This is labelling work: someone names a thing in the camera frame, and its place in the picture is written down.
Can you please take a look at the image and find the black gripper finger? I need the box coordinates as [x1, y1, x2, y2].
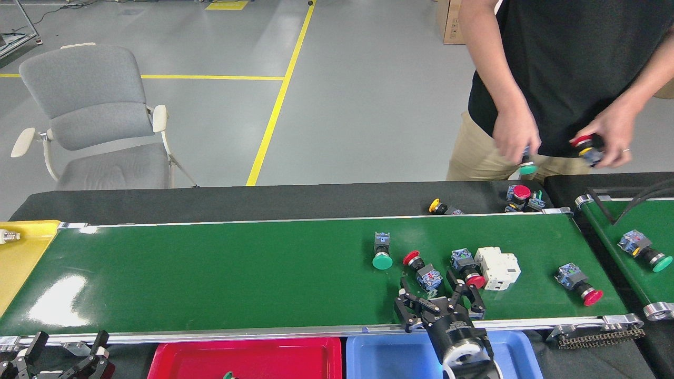
[59, 330, 112, 379]
[0, 331, 49, 379]

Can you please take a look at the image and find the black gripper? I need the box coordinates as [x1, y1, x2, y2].
[394, 268, 489, 356]

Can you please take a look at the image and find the red mushroom button switch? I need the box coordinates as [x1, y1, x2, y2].
[556, 263, 604, 307]
[450, 248, 487, 290]
[505, 184, 531, 213]

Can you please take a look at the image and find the yellow mushroom button switch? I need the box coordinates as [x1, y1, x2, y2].
[429, 198, 465, 216]

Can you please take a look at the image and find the blue plastic tray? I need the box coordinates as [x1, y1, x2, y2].
[346, 331, 544, 379]

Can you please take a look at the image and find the yellow plastic tray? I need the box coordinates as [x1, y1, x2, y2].
[0, 220, 61, 317]

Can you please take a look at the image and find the long green conveyor belt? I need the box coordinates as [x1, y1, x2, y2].
[0, 207, 645, 352]

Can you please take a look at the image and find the red plastic tray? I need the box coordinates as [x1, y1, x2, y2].
[147, 337, 343, 379]

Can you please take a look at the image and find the short green conveyor belt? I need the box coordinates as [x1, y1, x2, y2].
[575, 194, 674, 321]

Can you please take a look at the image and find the person's right hand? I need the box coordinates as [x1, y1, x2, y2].
[492, 108, 542, 166]

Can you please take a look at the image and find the person's left hand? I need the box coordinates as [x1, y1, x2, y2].
[571, 100, 640, 169]

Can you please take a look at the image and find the white circuit breaker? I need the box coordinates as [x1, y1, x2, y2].
[474, 246, 522, 292]

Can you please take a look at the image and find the person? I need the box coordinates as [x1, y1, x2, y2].
[446, 0, 674, 182]

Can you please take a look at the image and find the grey office chair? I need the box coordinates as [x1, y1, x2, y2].
[11, 43, 200, 191]

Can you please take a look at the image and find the cardboard box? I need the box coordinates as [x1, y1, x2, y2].
[436, 0, 467, 45]

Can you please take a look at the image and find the metal rack cart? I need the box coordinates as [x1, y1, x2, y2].
[0, 0, 43, 59]

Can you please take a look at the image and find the conveyor drive chain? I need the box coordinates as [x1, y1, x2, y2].
[548, 324, 646, 350]

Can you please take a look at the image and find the black guide bracket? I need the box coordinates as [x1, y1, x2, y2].
[587, 179, 674, 226]

